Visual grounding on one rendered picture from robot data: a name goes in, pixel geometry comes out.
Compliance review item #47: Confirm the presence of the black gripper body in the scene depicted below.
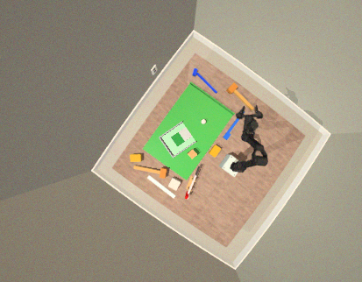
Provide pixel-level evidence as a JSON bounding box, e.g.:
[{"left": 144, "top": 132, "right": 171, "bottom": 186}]
[{"left": 236, "top": 112, "right": 263, "bottom": 123}]

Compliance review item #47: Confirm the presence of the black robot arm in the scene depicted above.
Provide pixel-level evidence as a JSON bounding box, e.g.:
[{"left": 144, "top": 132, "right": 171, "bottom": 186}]
[{"left": 230, "top": 118, "right": 268, "bottom": 173}]

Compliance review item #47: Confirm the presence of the green flat mat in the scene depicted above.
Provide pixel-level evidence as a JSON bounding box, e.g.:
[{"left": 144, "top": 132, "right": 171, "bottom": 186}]
[{"left": 143, "top": 84, "right": 232, "bottom": 180}]

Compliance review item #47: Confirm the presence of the yellow block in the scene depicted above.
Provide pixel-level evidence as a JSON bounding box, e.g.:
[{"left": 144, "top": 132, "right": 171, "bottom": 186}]
[
  {"left": 209, "top": 145, "right": 221, "bottom": 157},
  {"left": 131, "top": 154, "right": 142, "bottom": 162}
]

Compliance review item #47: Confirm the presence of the white flat strip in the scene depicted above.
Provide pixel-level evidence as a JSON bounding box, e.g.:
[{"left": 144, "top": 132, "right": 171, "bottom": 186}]
[{"left": 147, "top": 176, "right": 175, "bottom": 198}]

